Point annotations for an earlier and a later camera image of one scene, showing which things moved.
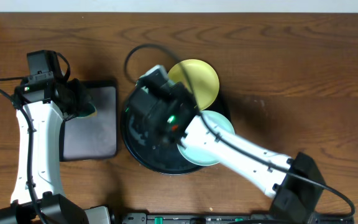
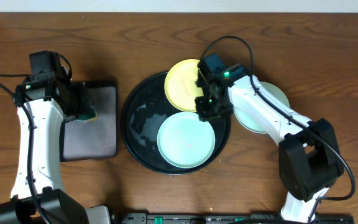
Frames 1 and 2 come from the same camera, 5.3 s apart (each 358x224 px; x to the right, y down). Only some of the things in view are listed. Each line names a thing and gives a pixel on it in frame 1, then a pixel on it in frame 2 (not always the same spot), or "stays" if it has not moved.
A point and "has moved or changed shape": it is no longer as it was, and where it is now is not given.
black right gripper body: x=181 y=89 → x=211 y=107
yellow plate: x=199 y=78 stays
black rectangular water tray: x=96 y=137 stays
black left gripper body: x=79 y=96 stays
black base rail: x=209 y=218 stays
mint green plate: x=202 y=157 has moved or changed shape
